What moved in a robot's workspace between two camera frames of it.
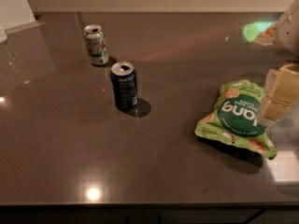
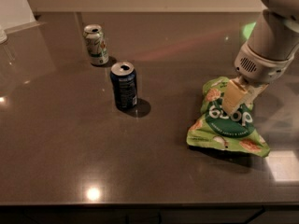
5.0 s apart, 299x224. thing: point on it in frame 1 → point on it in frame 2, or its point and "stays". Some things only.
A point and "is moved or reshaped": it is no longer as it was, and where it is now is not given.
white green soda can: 95,44 stays
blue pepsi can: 123,76 stays
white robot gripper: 288,35 → 261,68
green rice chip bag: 236,119 is moved or reshaped
